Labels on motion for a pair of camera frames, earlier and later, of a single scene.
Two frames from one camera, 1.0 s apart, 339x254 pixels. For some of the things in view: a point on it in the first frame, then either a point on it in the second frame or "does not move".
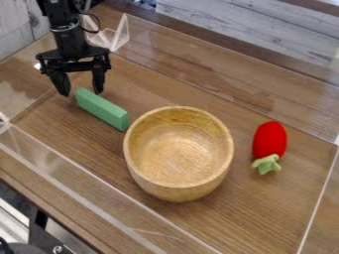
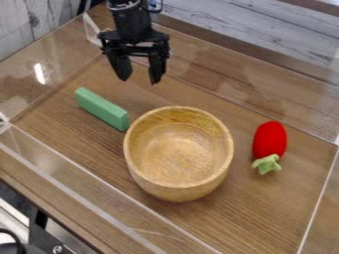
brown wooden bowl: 177,148 does not move
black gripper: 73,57 -> 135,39
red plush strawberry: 268,144 does not move
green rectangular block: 104,109 does not move
